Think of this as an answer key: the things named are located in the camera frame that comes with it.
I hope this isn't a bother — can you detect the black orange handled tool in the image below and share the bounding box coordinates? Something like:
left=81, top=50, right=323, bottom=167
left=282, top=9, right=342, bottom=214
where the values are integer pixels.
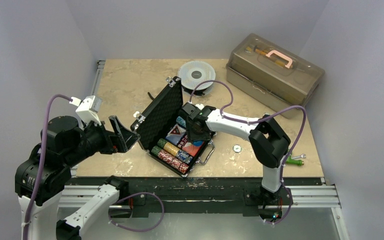
left=147, top=92, right=155, bottom=100

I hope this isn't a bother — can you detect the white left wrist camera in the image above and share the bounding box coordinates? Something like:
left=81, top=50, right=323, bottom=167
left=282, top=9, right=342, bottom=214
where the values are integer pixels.
left=69, top=95, right=102, bottom=126

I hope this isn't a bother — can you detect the red chip stack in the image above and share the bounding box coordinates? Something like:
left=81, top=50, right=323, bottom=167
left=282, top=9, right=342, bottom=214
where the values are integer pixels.
left=157, top=149, right=189, bottom=174

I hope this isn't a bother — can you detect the white perforated cable spool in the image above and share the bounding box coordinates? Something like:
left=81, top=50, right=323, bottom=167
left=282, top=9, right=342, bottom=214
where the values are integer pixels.
left=177, top=60, right=216, bottom=95

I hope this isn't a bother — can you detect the pink box handle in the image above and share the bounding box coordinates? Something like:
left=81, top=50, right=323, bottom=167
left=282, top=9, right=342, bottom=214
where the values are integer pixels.
left=265, top=49, right=294, bottom=69

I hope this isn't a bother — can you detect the dark blue chip stack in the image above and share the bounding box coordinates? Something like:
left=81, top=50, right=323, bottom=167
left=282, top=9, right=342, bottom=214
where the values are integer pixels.
left=175, top=150, right=193, bottom=165

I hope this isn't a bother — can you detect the yellow chip stack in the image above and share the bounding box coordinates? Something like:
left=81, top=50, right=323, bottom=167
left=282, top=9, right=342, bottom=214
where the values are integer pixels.
left=163, top=142, right=180, bottom=156

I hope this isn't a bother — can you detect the red playing card deck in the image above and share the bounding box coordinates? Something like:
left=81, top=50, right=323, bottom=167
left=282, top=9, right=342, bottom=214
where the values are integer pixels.
left=182, top=142, right=203, bottom=157

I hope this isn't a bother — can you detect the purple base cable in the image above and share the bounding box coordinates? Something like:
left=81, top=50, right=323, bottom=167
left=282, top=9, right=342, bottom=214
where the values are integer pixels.
left=108, top=192, right=166, bottom=233

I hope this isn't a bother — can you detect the small silver wrench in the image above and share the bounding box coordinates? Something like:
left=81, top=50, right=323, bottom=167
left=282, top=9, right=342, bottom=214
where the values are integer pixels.
left=291, top=153, right=307, bottom=160

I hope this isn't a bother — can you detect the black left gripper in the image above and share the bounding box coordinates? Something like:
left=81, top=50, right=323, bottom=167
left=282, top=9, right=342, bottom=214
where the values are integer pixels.
left=65, top=113, right=140, bottom=166

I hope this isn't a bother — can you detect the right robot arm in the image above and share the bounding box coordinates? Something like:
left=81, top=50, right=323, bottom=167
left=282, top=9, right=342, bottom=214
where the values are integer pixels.
left=178, top=102, right=291, bottom=204

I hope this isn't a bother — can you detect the light blue chip stack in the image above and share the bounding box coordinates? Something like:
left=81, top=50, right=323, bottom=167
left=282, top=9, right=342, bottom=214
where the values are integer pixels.
left=176, top=116, right=186, bottom=129

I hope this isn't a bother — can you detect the blue small blind button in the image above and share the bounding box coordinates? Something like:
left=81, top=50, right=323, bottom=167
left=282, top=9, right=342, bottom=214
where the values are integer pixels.
left=192, top=141, right=204, bottom=147

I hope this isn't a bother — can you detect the black poker set case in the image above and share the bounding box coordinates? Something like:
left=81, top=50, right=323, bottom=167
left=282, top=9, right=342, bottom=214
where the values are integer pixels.
left=130, top=76, right=215, bottom=178

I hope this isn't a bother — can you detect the translucent brown storage box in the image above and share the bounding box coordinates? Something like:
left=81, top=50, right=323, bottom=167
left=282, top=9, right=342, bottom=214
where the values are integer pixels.
left=226, top=33, right=325, bottom=112

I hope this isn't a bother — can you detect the white blue chip five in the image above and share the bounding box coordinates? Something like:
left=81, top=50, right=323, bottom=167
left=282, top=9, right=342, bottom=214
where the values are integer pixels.
left=232, top=144, right=242, bottom=153

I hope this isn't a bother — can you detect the green pipe valve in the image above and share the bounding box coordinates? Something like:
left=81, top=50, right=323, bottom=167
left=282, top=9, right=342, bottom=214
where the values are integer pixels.
left=285, top=155, right=305, bottom=167

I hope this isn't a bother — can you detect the red triangular all-in marker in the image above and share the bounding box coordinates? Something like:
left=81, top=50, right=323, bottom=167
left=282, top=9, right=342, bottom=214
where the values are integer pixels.
left=170, top=124, right=186, bottom=136

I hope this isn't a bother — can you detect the blue playing card deck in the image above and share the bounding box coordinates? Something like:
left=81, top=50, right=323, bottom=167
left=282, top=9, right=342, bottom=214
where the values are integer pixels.
left=165, top=127, right=187, bottom=148

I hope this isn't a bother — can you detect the green chip stack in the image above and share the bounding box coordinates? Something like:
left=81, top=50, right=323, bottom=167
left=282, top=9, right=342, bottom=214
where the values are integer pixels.
left=151, top=138, right=168, bottom=156

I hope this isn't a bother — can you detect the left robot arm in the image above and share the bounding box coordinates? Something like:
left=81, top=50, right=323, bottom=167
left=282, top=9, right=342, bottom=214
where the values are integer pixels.
left=15, top=116, right=140, bottom=240

